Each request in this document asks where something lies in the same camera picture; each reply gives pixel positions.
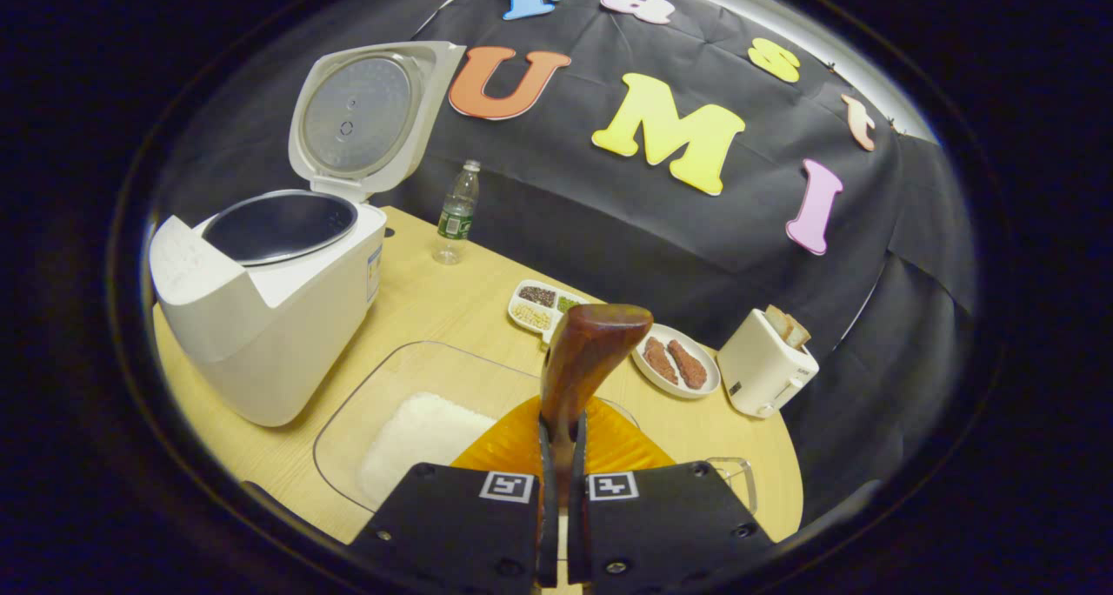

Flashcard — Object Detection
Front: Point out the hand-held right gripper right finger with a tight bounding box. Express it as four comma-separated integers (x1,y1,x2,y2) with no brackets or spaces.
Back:
567,395,776,592

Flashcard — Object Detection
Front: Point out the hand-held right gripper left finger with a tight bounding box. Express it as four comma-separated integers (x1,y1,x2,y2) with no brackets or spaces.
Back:
346,395,562,592

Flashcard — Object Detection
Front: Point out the white rice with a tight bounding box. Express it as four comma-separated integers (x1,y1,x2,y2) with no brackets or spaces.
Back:
357,391,497,507

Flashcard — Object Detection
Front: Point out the brown wooden spoon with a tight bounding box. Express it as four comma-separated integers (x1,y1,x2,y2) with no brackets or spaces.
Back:
539,304,655,509

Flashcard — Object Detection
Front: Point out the white rice cooker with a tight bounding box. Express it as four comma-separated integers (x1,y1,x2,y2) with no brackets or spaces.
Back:
148,41,468,428

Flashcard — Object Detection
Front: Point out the clear rice container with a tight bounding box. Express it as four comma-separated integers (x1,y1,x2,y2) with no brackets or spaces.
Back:
312,340,640,513

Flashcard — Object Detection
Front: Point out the white round plate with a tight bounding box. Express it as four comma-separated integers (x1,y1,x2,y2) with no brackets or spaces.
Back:
630,323,722,400

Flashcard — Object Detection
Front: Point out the brown meat piece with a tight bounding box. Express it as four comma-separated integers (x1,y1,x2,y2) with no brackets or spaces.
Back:
642,337,679,385
667,340,710,391

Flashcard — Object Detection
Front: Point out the white divided grain dish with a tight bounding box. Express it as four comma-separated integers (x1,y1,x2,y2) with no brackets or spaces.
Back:
507,279,601,345

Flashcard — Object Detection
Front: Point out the cream toaster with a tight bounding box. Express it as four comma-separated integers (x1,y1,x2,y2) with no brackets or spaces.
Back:
717,306,820,419

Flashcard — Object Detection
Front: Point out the clear plastic water bottle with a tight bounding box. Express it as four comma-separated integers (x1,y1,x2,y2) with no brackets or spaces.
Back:
432,159,482,266

